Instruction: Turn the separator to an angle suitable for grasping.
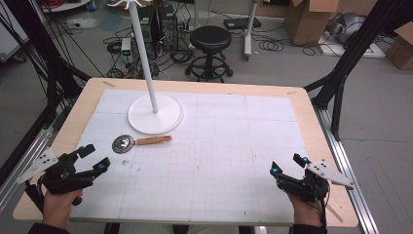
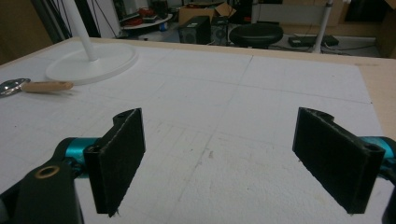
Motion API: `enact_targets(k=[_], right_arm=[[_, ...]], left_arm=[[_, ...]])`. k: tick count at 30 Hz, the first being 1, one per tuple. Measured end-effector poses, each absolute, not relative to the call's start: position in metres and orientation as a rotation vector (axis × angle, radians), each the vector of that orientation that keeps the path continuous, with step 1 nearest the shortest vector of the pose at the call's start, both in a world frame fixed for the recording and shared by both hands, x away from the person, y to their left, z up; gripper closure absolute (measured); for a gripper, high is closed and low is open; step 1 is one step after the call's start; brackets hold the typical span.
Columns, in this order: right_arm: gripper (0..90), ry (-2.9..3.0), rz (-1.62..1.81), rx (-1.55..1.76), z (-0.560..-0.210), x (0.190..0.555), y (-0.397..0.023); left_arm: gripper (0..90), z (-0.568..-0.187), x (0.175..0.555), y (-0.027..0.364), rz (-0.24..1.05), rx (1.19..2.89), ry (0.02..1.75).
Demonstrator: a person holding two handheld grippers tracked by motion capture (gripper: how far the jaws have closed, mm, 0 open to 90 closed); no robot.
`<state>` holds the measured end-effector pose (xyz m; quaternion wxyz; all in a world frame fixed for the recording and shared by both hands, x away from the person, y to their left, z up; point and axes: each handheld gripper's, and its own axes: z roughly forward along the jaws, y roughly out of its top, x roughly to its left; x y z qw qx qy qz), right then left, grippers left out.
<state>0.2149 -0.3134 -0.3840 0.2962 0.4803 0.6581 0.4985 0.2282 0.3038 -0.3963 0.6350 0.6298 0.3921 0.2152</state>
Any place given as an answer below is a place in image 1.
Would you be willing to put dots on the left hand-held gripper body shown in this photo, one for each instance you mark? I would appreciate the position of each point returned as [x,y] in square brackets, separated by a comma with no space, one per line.
[65,177]

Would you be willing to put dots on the white rolling stand leg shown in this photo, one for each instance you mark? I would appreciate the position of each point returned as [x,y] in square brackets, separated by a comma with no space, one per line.
[249,32]

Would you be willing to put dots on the large open cardboard box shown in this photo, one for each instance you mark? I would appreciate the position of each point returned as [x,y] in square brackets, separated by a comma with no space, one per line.
[308,22]

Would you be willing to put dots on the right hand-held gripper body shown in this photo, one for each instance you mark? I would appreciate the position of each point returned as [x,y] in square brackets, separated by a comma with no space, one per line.
[308,188]

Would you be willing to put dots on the white grid mat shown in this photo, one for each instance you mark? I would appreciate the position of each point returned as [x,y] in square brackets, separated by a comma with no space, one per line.
[207,162]

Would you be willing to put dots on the white flat board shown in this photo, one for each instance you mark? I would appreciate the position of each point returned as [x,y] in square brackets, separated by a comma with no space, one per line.
[373,52]

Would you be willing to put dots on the black computer tower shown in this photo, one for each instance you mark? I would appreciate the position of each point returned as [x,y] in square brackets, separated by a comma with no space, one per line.
[167,27]

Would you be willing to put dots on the small cardboard box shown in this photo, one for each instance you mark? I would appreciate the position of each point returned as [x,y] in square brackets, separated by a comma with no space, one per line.
[402,48]

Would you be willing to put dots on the person's left hand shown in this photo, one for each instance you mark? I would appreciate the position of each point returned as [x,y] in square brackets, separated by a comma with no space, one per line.
[58,209]

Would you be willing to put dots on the aluminium rail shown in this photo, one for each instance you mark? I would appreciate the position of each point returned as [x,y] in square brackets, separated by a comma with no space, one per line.
[22,162]
[347,169]

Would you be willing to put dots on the black flat device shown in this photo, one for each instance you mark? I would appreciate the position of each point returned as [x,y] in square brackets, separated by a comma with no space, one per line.
[242,23]

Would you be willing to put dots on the white stand with round base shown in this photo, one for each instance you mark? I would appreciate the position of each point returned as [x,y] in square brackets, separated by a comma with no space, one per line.
[156,115]

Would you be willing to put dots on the black metal frame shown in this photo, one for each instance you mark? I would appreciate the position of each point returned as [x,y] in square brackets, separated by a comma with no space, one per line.
[354,52]
[48,65]

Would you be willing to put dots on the small grey box, green light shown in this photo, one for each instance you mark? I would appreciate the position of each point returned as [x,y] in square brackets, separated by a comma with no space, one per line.
[126,47]

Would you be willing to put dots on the silver round appliance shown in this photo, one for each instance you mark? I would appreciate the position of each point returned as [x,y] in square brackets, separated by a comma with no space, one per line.
[349,26]

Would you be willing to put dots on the black round stool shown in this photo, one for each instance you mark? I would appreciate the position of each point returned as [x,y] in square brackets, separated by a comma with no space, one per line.
[210,37]

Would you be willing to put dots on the person's right hand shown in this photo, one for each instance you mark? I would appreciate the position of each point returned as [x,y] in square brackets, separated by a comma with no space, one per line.
[307,213]

